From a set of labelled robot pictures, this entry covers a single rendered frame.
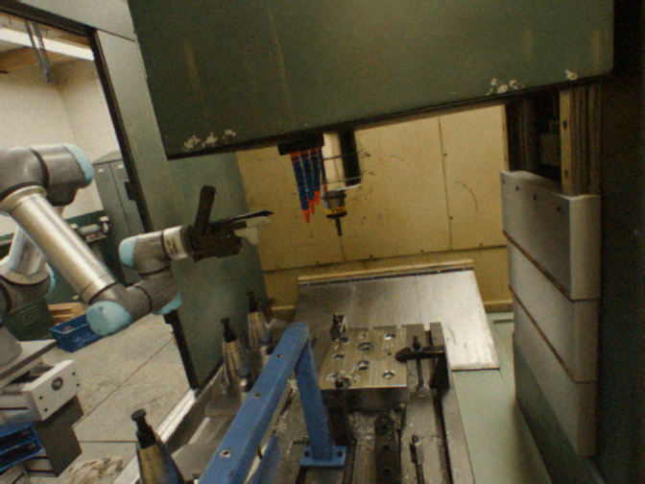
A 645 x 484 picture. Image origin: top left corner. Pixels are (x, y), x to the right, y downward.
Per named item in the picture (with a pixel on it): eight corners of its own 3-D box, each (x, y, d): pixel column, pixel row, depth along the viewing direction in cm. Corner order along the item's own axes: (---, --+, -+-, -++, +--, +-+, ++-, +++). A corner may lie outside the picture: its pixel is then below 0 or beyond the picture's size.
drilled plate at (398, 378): (317, 405, 99) (313, 389, 98) (335, 347, 126) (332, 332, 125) (409, 403, 94) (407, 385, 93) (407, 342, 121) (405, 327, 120)
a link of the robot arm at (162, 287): (133, 324, 92) (118, 279, 89) (166, 303, 102) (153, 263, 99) (159, 323, 89) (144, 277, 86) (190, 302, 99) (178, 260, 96)
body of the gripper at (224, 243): (245, 246, 99) (198, 256, 98) (236, 212, 97) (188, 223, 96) (242, 254, 91) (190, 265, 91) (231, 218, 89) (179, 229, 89)
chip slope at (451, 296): (270, 404, 155) (256, 346, 149) (308, 326, 218) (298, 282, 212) (512, 398, 136) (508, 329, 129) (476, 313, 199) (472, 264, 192)
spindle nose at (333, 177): (370, 184, 86) (363, 128, 83) (298, 198, 85) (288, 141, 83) (360, 179, 101) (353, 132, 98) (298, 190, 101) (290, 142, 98)
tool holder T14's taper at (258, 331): (266, 349, 72) (258, 315, 71) (246, 348, 74) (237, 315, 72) (276, 336, 76) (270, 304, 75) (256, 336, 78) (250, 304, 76)
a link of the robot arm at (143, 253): (137, 268, 98) (126, 235, 96) (180, 258, 98) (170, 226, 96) (124, 278, 90) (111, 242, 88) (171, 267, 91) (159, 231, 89)
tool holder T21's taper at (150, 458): (178, 503, 42) (160, 452, 40) (137, 511, 42) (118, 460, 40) (189, 471, 46) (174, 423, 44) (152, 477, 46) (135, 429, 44)
